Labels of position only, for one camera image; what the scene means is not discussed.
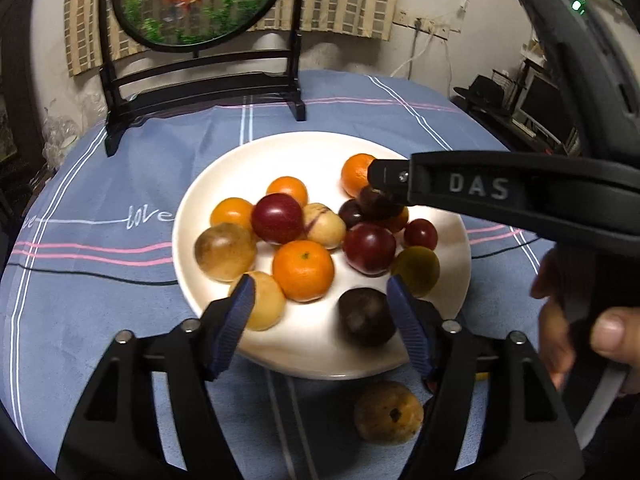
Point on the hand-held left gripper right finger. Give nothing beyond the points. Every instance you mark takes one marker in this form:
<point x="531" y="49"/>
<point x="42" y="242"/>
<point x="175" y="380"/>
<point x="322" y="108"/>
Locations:
<point x="407" y="325"/>

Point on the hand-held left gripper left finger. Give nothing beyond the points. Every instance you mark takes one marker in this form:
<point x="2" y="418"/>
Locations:
<point x="232" y="325"/>

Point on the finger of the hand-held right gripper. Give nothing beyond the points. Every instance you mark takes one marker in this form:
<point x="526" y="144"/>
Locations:
<point x="475" y="187"/>

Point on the small tan round fruit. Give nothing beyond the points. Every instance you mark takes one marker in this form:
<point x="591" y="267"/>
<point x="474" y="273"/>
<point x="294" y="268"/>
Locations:
<point x="389" y="412"/>
<point x="267" y="305"/>

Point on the dark brown fruit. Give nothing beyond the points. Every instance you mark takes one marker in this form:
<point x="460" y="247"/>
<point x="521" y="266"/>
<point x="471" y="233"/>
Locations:
<point x="362" y="316"/>

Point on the green orange citrus fruit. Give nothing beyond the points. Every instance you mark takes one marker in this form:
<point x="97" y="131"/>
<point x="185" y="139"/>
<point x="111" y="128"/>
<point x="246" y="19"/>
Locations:
<point x="417" y="267"/>

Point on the small bright red fruit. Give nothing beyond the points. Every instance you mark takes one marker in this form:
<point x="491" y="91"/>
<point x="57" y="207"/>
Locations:
<point x="420" y="234"/>

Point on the large tan round fruit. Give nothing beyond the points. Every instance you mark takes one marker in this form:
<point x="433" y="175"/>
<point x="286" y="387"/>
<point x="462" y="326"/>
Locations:
<point x="225" y="252"/>

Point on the smooth orange round fruit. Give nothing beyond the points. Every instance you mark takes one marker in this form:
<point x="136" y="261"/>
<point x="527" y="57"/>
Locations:
<point x="398" y="222"/>
<point x="287" y="190"/>

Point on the dark red plum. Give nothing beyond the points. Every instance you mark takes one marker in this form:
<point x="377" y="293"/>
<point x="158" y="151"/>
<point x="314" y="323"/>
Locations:
<point x="369" y="250"/>

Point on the large orange tangerine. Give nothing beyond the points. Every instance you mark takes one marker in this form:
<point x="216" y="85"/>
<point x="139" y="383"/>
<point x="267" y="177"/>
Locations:
<point x="303" y="271"/>

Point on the dark purple plum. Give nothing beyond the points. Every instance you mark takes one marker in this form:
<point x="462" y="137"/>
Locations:
<point x="349" y="214"/>
<point x="375" y="204"/>

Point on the small smooth orange fruit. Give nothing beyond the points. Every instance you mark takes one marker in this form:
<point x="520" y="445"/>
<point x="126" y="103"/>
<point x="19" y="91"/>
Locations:
<point x="230" y="212"/>

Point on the large red plum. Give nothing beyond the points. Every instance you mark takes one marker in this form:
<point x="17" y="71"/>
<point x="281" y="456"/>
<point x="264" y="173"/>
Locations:
<point x="276" y="218"/>

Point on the small orange tangerine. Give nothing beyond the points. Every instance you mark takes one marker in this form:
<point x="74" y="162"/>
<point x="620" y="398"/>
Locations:
<point x="356" y="175"/>

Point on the small tan streaked fruit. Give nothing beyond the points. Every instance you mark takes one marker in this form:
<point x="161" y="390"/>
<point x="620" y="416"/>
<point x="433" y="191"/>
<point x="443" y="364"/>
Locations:
<point x="325" y="227"/>

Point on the white oval plate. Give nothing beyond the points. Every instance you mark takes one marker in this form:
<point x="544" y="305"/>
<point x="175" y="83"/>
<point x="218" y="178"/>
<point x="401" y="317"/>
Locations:
<point x="300" y="160"/>

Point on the person's right hand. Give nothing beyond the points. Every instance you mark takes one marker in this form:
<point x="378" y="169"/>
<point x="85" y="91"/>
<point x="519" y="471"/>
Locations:
<point x="615" y="335"/>

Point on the computer monitor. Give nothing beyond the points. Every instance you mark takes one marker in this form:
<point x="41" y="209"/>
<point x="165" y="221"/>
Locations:
<point x="545" y="110"/>

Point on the black desk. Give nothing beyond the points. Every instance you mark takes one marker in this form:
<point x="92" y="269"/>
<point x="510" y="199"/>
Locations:
<point x="500" y="120"/>

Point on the black hat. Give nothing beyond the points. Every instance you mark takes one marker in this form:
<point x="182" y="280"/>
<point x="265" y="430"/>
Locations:
<point x="480" y="92"/>

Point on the blue striped tablecloth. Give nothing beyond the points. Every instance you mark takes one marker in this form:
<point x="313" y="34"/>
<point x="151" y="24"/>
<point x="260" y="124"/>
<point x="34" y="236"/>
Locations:
<point x="125" y="310"/>

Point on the clear plastic bag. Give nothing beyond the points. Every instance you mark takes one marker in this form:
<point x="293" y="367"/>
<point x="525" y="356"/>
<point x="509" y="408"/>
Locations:
<point x="70" y="132"/>

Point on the round goldfish screen on stand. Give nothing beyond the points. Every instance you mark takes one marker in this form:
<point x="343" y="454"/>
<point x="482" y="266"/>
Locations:
<point x="200" y="0"/>

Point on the white wall socket row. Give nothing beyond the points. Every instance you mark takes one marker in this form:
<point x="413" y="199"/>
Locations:
<point x="431" y="26"/>

